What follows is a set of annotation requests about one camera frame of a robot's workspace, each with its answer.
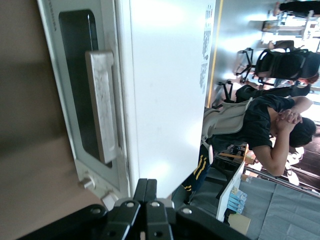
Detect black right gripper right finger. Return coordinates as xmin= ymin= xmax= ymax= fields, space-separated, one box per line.
xmin=146 ymin=178 xmax=251 ymax=240

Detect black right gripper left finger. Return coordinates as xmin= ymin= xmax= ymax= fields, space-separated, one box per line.
xmin=16 ymin=178 xmax=149 ymax=240

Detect oven door with handle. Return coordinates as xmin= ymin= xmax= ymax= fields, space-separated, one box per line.
xmin=36 ymin=0 xmax=126 ymax=177

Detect silver oven control knob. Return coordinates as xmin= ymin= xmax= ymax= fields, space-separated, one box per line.
xmin=77 ymin=175 xmax=97 ymax=190
xmin=100 ymin=190 xmax=120 ymax=210

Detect white toaster oven body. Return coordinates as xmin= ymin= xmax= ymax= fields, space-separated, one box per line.
xmin=74 ymin=0 xmax=217 ymax=210

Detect blue packets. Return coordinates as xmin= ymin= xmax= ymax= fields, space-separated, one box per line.
xmin=226 ymin=190 xmax=249 ymax=214

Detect small cardboard box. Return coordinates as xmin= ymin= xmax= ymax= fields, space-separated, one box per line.
xmin=228 ymin=213 xmax=252 ymax=236

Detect white desk panel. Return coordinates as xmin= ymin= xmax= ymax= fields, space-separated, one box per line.
xmin=215 ymin=159 xmax=248 ymax=224

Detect grey office chair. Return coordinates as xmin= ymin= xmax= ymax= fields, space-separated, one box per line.
xmin=201 ymin=97 xmax=254 ymax=163

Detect person in black shirt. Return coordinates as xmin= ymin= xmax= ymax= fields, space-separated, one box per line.
xmin=181 ymin=94 xmax=318 ymax=204

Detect black chair with star base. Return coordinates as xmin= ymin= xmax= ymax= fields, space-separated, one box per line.
xmin=216 ymin=79 xmax=264 ymax=104

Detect black mesh office chair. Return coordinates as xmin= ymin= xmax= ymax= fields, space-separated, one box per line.
xmin=254 ymin=48 xmax=320 ymax=83

